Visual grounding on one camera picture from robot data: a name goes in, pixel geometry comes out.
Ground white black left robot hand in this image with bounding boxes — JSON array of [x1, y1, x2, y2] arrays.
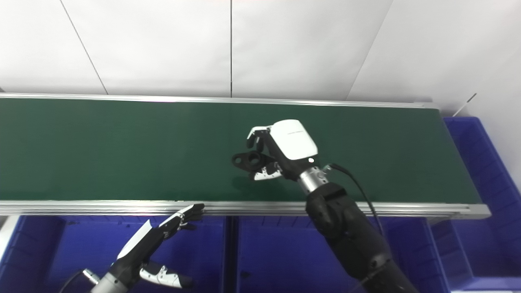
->
[[110, 203, 205, 289]]

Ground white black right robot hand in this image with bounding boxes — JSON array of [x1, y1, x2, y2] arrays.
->
[[246, 119, 319, 181]]

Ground black flanged machine part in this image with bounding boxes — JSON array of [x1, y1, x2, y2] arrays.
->
[[232, 150, 274, 171]]

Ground blue plastic bin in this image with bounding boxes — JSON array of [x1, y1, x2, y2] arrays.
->
[[431, 117, 521, 290], [0, 215, 228, 293], [234, 216, 452, 293]]

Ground green conveyor belt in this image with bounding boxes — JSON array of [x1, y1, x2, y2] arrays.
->
[[0, 93, 492, 220], [0, 98, 483, 204]]

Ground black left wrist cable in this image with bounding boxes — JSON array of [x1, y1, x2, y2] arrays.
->
[[59, 269, 100, 293]]

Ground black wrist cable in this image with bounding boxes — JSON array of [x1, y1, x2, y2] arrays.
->
[[59, 269, 100, 293], [324, 163, 385, 236]]

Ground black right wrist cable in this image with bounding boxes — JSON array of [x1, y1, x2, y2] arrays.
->
[[324, 163, 385, 236]]

